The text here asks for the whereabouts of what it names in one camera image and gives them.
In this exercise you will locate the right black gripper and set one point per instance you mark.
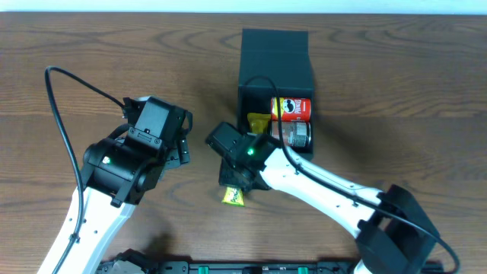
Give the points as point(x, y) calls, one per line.
point(233, 179)

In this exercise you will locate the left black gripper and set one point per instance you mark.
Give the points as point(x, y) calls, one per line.
point(179, 153)

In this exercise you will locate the green yellow snack packet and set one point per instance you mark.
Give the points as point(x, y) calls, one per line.
point(233, 197)

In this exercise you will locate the silver-sided Pringles can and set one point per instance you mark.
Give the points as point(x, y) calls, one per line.
point(295, 134)

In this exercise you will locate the red Pringles can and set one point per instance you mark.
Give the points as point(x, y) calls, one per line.
point(291, 109)

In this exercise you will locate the dark green box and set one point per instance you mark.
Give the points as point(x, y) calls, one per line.
point(278, 57)

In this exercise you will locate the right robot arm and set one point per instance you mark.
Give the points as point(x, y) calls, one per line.
point(392, 232)

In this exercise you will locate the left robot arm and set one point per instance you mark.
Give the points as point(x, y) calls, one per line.
point(117, 171)

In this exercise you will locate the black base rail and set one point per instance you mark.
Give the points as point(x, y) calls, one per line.
point(132, 261)

